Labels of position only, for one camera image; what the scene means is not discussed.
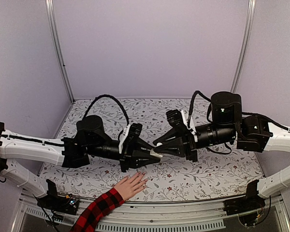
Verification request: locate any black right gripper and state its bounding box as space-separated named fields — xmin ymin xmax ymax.
xmin=151 ymin=124 xmax=235 ymax=165

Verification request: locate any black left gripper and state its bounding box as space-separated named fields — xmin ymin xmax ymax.
xmin=86 ymin=136 xmax=161 ymax=172

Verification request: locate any clear nail polish bottle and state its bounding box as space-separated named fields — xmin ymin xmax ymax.
xmin=150 ymin=149 xmax=163 ymax=159

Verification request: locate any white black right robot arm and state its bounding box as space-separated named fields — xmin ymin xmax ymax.
xmin=154 ymin=91 xmax=290 ymax=161

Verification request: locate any red black plaid sleeve forearm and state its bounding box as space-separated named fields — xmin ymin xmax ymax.
xmin=70 ymin=188 xmax=124 ymax=232

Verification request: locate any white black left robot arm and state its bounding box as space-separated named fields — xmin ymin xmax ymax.
xmin=0 ymin=116 xmax=162 ymax=210

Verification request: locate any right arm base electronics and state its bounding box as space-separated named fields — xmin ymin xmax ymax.
xmin=223 ymin=180 xmax=265 ymax=227

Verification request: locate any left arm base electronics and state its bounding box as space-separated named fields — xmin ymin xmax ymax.
xmin=37 ymin=179 xmax=80 ymax=215

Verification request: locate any person's left hand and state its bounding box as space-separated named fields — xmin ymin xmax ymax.
xmin=114 ymin=172 xmax=148 ymax=201

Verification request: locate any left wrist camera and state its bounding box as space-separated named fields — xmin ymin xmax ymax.
xmin=118 ymin=123 xmax=143 ymax=154

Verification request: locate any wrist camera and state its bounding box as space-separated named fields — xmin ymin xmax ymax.
xmin=166 ymin=110 xmax=198 ymax=142
xmin=118 ymin=123 xmax=143 ymax=154

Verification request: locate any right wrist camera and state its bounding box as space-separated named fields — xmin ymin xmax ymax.
xmin=166 ymin=110 xmax=198 ymax=142

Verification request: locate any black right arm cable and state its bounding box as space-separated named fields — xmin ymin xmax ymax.
xmin=188 ymin=90 xmax=212 ymax=121

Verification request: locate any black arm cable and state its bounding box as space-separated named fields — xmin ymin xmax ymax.
xmin=83 ymin=94 xmax=130 ymax=126
xmin=188 ymin=90 xmax=212 ymax=121

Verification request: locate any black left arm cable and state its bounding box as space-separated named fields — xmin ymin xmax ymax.
xmin=83 ymin=94 xmax=130 ymax=126

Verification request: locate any aluminium front frame rail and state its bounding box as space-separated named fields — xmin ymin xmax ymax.
xmin=10 ymin=191 xmax=290 ymax=232

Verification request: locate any aluminium corner post right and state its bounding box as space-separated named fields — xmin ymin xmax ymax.
xmin=231 ymin=0 xmax=256 ymax=93

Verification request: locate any aluminium corner post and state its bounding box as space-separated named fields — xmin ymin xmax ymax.
xmin=231 ymin=0 xmax=256 ymax=93
xmin=45 ymin=0 xmax=75 ymax=103

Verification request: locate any aluminium corner post left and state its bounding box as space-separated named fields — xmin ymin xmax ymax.
xmin=45 ymin=0 xmax=75 ymax=103

